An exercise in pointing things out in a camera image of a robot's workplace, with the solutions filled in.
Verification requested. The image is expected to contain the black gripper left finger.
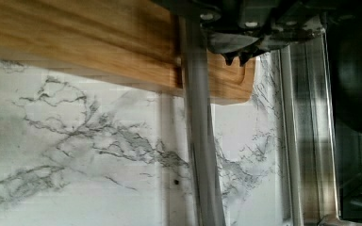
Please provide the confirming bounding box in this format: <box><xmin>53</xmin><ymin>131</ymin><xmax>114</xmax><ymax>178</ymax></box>
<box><xmin>222</xmin><ymin>53</ymin><xmax>236</xmax><ymax>66</ymax></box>

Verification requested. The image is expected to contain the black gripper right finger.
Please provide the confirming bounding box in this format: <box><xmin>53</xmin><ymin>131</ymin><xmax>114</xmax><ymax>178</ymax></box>
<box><xmin>239</xmin><ymin>51</ymin><xmax>254</xmax><ymax>67</ymax></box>

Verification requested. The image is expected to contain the bamboo cutting board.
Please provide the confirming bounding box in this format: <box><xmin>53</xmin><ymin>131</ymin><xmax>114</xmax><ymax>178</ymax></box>
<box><xmin>0</xmin><ymin>0</ymin><xmax>257</xmax><ymax>106</ymax></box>

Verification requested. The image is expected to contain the stainless steel toaster oven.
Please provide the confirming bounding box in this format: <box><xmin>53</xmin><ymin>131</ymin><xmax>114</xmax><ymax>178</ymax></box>
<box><xmin>326</xmin><ymin>19</ymin><xmax>362</xmax><ymax>223</ymax></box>

